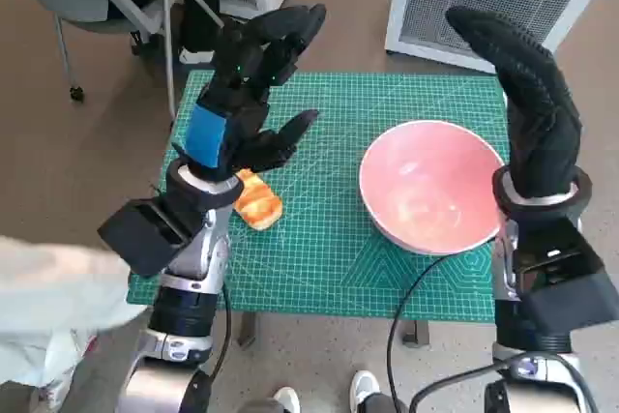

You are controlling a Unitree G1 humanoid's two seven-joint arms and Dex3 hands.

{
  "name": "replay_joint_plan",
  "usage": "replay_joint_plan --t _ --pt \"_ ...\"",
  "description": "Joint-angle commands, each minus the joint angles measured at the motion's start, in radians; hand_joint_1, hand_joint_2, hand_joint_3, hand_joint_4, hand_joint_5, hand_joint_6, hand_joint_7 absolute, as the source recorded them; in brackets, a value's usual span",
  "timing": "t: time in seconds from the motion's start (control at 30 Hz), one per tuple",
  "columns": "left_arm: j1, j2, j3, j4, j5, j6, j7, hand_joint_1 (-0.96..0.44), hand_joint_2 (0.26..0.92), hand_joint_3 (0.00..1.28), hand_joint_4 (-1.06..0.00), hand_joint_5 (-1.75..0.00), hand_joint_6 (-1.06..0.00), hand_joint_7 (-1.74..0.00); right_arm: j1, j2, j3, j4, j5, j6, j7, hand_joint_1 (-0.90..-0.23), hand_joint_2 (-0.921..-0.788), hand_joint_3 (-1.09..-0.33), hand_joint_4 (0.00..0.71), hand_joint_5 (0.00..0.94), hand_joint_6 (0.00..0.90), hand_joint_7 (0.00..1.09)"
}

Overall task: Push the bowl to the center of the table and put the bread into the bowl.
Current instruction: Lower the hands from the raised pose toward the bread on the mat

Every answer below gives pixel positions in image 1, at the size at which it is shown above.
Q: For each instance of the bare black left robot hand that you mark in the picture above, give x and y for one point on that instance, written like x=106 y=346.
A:
x=242 y=74

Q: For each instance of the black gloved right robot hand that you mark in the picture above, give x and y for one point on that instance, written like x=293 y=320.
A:
x=537 y=118

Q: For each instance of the pink bowl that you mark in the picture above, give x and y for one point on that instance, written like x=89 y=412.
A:
x=425 y=181

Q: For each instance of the orange toy bread loaf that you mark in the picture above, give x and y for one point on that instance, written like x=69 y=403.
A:
x=258 y=205

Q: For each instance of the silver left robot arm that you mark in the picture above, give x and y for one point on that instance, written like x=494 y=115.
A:
x=193 y=258

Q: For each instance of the green cutting mat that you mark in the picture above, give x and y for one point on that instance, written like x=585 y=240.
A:
x=314 y=263

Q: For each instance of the black table leg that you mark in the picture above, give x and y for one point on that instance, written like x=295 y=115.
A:
x=416 y=333
x=246 y=331

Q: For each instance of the person in pale clothing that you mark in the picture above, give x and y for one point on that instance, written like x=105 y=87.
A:
x=48 y=287

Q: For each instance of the person with white shoes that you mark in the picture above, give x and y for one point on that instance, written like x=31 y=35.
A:
x=362 y=386

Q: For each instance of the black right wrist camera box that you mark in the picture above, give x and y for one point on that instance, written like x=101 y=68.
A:
x=566 y=287

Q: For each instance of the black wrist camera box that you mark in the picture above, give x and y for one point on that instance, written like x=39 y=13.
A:
x=566 y=287
x=145 y=234

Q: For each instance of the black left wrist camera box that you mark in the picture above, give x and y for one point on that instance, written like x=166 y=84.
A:
x=145 y=234

